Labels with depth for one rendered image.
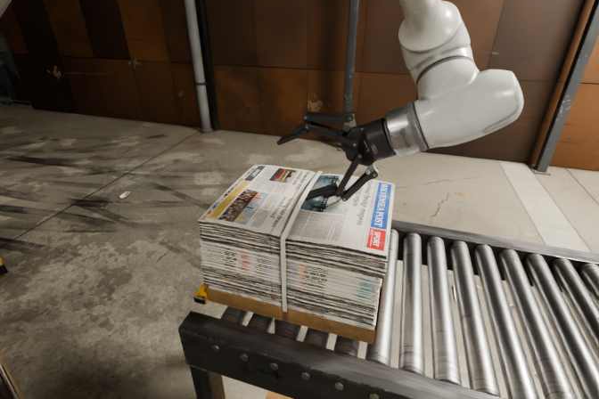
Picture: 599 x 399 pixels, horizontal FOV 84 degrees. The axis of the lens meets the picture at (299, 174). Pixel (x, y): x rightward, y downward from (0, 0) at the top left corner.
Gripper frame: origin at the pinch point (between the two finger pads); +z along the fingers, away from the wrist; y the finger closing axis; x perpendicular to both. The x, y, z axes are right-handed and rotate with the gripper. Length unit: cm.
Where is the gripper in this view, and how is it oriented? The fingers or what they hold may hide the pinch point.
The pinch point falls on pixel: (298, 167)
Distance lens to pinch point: 70.9
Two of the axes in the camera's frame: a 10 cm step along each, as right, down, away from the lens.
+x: 2.9, -4.4, 8.5
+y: 4.3, 8.5, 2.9
